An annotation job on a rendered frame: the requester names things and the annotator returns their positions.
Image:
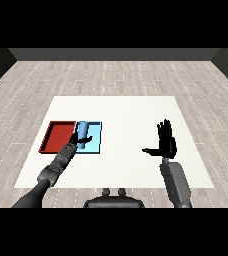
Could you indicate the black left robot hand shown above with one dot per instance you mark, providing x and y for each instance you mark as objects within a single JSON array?
[{"x": 76, "y": 138}]

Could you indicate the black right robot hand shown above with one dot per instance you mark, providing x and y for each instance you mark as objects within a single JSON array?
[{"x": 167, "y": 143}]

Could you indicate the small blue can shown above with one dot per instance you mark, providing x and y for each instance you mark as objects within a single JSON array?
[{"x": 84, "y": 129}]

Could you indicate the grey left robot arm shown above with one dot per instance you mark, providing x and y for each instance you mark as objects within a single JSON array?
[{"x": 57, "y": 163}]

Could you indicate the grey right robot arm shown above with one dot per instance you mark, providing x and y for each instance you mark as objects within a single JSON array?
[{"x": 176, "y": 181}]

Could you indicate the red shallow open box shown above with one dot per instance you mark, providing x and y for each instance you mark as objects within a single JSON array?
[{"x": 57, "y": 136}]

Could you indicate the light blue shallow open box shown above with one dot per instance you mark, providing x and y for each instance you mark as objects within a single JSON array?
[{"x": 95, "y": 138}]

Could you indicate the dark grey robot body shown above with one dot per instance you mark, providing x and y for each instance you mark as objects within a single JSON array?
[{"x": 114, "y": 201}]

